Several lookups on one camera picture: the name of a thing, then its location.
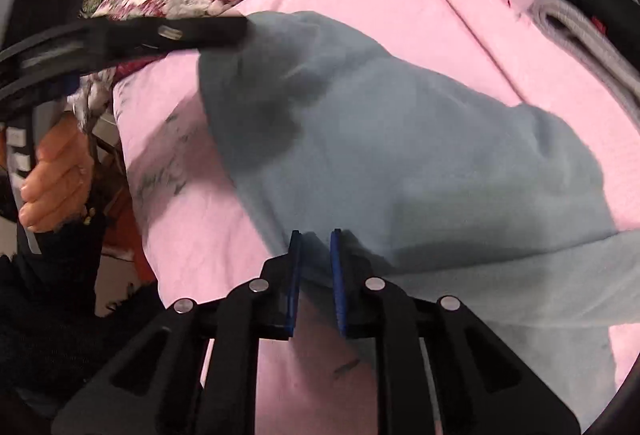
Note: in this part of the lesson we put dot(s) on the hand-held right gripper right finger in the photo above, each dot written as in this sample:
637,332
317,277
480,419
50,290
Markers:
338,275

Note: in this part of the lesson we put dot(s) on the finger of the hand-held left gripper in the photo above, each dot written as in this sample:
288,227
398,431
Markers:
165,34

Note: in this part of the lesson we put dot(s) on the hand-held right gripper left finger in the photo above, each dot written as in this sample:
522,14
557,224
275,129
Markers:
295,265

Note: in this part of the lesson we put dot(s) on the grey-blue pants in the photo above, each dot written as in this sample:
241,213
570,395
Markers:
380,175

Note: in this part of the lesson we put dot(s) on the pink bed sheet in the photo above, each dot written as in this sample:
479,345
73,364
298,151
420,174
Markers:
200,225

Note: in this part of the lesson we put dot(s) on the grey folded garment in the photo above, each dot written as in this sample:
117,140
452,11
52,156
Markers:
585,40

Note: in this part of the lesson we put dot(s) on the person's left hand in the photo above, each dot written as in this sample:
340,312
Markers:
55,175

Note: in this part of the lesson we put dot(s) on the person's dark sleeve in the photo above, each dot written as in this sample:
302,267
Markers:
60,325

